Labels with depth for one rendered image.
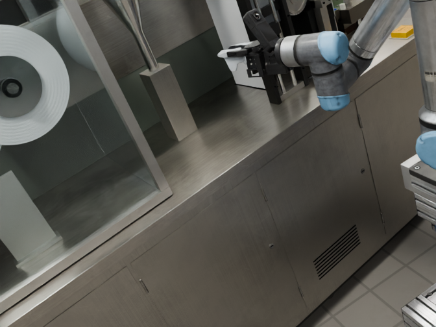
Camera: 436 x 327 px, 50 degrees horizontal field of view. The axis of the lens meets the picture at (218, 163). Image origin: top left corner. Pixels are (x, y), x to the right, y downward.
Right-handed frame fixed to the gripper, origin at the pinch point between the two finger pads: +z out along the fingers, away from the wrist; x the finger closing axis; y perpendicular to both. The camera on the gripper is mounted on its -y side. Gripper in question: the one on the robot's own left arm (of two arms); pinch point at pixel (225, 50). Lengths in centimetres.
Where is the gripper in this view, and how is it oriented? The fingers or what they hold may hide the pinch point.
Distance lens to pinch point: 133.0
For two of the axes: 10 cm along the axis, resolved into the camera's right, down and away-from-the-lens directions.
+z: -7.3, -0.9, 6.8
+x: 6.3, -4.7, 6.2
